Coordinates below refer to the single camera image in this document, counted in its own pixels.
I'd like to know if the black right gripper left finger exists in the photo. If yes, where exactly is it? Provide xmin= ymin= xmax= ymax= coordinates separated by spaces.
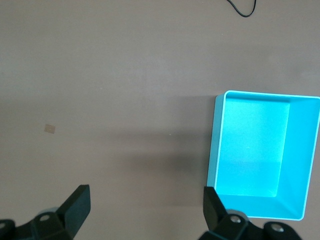
xmin=0 ymin=184 xmax=91 ymax=240

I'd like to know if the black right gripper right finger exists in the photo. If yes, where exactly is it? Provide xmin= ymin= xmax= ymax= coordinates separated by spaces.
xmin=198 ymin=186 xmax=301 ymax=240

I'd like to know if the cyan plastic bin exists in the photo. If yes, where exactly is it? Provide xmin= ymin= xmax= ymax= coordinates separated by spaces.
xmin=206 ymin=89 xmax=320 ymax=222

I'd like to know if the thin black looped cable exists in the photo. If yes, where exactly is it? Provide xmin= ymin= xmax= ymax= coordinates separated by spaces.
xmin=226 ymin=0 xmax=258 ymax=18

